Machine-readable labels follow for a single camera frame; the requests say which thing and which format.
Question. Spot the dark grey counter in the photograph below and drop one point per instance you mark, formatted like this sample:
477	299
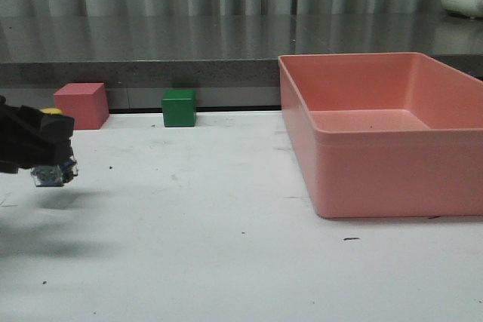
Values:
230	61

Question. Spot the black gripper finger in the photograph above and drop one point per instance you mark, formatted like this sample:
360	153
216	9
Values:
46	139

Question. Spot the pink cube block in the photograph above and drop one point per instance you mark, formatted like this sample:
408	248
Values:
85	102

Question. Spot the green cube block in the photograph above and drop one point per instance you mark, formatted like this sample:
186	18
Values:
179	108

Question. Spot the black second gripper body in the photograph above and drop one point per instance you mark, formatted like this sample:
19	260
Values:
21	146

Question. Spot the pink plastic bin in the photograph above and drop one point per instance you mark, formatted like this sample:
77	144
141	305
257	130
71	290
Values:
384	134

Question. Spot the yellow push button switch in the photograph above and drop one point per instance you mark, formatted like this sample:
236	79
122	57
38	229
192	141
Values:
57	175

